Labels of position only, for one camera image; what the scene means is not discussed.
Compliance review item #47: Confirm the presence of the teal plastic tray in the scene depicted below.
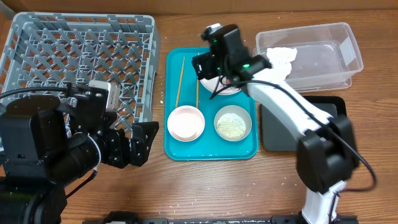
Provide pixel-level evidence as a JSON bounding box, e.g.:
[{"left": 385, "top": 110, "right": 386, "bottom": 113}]
[{"left": 164, "top": 47, "right": 259, "bottom": 161}]

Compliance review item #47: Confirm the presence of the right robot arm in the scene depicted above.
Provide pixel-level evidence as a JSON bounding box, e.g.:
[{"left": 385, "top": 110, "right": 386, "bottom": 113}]
[{"left": 192, "top": 23, "right": 377, "bottom": 223}]

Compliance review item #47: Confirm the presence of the grey bowl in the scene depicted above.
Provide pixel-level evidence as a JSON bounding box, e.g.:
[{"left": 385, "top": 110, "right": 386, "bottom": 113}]
[{"left": 214, "top": 105, "right": 252, "bottom": 141}]

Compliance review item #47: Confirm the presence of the black waste tray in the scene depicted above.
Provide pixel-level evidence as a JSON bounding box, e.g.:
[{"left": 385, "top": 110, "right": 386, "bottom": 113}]
[{"left": 261, "top": 96, "right": 347, "bottom": 152}]

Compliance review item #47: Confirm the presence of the clear plastic bin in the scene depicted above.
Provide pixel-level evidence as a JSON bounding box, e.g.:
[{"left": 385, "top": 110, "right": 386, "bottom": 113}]
[{"left": 253, "top": 22, "right": 364, "bottom": 92}]

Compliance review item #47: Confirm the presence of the grey dish rack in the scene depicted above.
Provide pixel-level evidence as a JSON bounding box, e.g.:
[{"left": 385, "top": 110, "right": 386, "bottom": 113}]
[{"left": 1, "top": 12, "right": 160, "bottom": 136}]

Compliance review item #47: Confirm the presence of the wooden chopstick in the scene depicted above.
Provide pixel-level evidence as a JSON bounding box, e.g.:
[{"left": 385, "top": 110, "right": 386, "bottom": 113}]
[
  {"left": 195, "top": 52, "right": 200, "bottom": 110},
  {"left": 175, "top": 56, "right": 185, "bottom": 109}
]

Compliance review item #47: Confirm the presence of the large white plate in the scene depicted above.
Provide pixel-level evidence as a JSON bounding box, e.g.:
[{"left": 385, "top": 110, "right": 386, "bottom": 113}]
[{"left": 200, "top": 77, "right": 241, "bottom": 95}]

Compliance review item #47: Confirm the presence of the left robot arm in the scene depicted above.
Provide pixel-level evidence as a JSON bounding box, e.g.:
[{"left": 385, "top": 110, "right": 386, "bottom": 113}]
[{"left": 1, "top": 82, "right": 159, "bottom": 223}]

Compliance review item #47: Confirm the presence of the left wooden chopstick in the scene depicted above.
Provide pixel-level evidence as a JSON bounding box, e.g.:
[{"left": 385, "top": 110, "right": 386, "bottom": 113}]
[{"left": 175, "top": 56, "right": 185, "bottom": 109}]

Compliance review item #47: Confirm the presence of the white tissue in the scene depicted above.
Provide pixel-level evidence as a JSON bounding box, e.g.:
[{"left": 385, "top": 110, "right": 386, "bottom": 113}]
[{"left": 266, "top": 47, "right": 297, "bottom": 80}]

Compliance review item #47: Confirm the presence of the right wooden chopstick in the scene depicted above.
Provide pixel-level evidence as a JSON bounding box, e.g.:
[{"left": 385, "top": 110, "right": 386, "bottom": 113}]
[{"left": 195, "top": 52, "right": 200, "bottom": 110}]

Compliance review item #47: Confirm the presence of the pile of rice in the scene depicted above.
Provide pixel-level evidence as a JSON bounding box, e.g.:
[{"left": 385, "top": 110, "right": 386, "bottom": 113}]
[{"left": 216, "top": 113, "right": 246, "bottom": 141}]

